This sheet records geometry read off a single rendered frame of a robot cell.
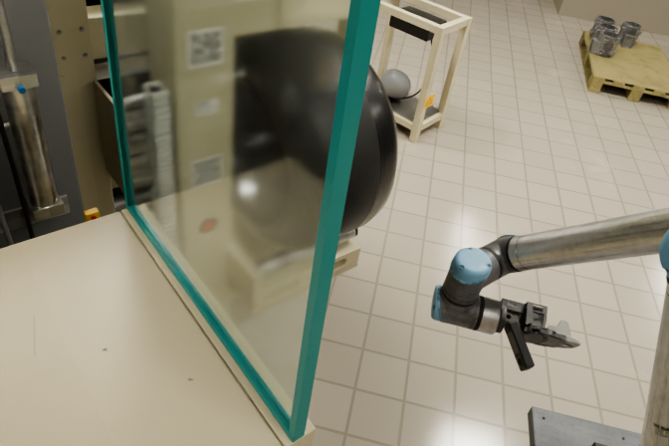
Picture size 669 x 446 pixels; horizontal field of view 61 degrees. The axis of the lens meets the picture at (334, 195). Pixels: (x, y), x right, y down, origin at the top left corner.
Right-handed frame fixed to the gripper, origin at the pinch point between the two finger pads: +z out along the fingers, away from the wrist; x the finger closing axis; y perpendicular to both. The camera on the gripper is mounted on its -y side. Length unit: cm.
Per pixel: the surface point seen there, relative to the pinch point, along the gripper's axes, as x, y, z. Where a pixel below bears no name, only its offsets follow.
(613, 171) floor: 174, 197, 95
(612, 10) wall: 281, 502, 148
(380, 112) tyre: -36, 29, -61
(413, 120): 157, 186, -44
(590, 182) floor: 167, 178, 77
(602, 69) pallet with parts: 216, 338, 107
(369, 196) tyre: -22, 15, -59
